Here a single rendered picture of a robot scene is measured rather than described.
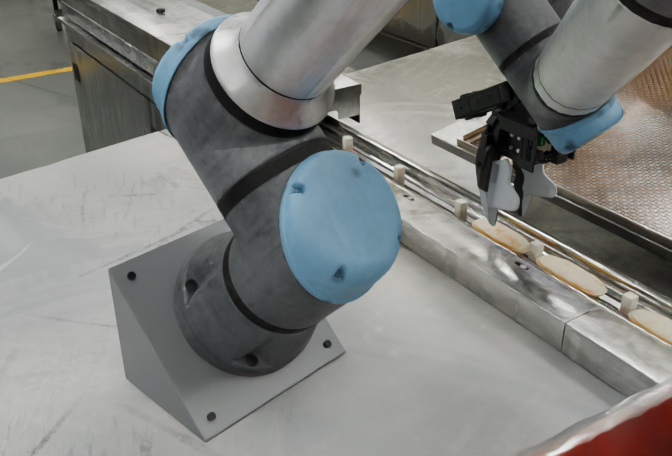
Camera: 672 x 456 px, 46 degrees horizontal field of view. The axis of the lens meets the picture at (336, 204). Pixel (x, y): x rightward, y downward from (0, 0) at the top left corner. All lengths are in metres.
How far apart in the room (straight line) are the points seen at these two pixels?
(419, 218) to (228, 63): 0.49
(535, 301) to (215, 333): 0.36
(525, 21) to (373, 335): 0.38
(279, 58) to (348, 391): 0.37
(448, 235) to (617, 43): 0.50
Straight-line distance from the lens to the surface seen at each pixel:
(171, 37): 1.74
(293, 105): 0.64
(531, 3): 0.80
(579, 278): 0.97
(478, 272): 0.96
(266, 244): 0.66
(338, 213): 0.64
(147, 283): 0.81
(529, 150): 0.94
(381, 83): 1.72
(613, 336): 0.87
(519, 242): 1.03
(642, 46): 0.57
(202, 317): 0.77
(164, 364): 0.79
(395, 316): 0.94
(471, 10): 0.79
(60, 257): 1.12
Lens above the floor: 1.35
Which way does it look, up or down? 27 degrees down
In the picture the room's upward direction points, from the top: 1 degrees counter-clockwise
